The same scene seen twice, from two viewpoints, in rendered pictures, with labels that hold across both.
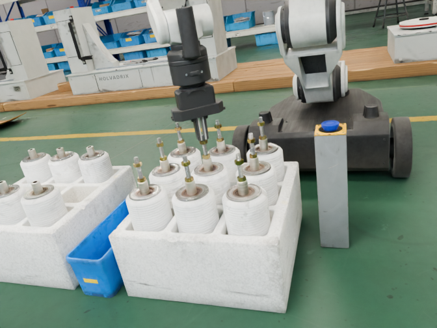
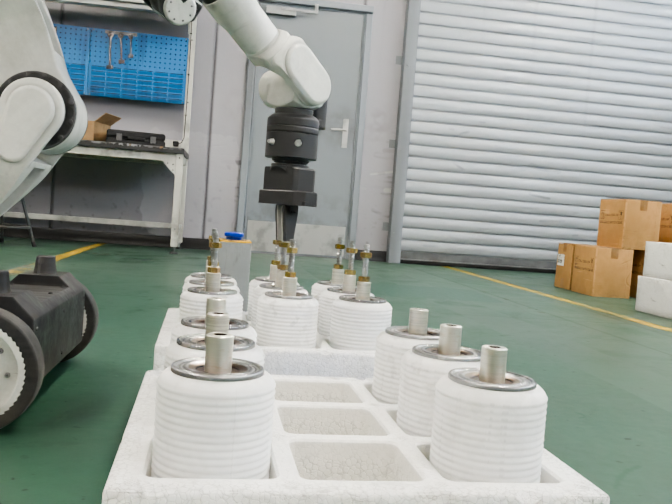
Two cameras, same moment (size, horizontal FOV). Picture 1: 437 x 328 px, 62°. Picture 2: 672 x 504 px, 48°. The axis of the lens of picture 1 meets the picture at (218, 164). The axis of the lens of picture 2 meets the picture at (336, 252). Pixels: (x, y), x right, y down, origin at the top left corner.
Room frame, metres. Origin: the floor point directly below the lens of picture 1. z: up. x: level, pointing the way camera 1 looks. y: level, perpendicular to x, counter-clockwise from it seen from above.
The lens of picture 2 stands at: (1.42, 1.17, 0.39)
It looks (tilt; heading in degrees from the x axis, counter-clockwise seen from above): 3 degrees down; 239
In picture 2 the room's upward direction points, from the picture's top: 4 degrees clockwise
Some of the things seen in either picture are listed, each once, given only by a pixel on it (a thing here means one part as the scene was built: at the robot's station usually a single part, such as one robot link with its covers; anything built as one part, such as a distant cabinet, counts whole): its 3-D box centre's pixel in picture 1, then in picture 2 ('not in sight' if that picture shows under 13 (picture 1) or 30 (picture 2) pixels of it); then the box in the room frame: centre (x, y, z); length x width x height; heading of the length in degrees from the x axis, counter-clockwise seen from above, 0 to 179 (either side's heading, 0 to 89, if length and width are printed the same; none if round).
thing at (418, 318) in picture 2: (37, 187); (418, 323); (0.88, 0.47, 0.26); 0.02 x 0.02 x 0.03
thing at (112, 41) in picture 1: (114, 40); not in sight; (6.65, 1.38, 0.36); 0.50 x 0.38 x 0.21; 158
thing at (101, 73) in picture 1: (145, 39); not in sight; (3.42, 0.45, 0.45); 1.45 x 0.57 x 0.74; 68
